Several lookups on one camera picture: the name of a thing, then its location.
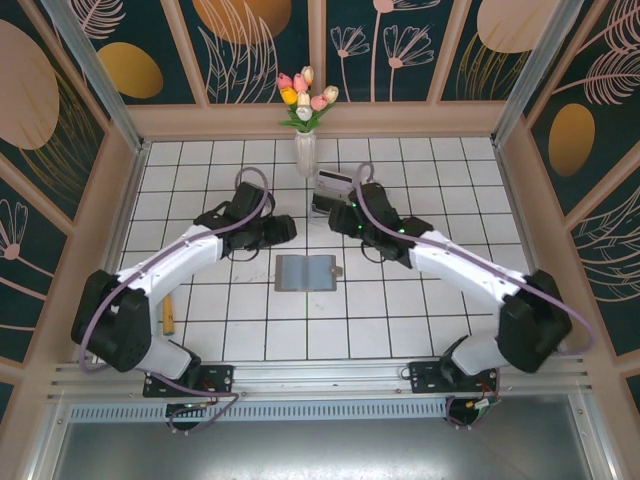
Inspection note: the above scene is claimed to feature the clear acrylic card stand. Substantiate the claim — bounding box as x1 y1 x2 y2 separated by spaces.
308 168 357 226

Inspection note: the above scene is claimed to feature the white ribbed vase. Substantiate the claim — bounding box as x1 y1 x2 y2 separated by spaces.
294 130 318 179

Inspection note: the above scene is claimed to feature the grey metal panel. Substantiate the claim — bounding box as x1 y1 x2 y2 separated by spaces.
49 419 601 480

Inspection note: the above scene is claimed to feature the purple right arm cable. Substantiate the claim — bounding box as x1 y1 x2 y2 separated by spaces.
353 161 596 431

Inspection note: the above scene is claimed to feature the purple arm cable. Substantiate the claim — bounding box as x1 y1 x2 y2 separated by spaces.
353 161 596 431
79 166 275 436

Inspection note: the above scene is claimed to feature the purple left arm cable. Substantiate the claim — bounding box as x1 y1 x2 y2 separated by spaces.
79 166 275 436

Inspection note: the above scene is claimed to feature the aluminium front rail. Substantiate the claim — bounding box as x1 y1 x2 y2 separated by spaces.
47 353 599 404

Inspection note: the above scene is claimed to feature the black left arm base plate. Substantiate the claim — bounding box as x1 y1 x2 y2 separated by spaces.
143 363 236 400

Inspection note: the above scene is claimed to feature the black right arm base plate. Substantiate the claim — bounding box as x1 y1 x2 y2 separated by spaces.
408 360 501 396

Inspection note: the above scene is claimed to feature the perforated metal cable tray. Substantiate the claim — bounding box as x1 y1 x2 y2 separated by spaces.
67 402 451 422

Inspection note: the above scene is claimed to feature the aluminium corner post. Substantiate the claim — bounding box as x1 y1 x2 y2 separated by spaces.
492 0 571 146
39 0 151 154

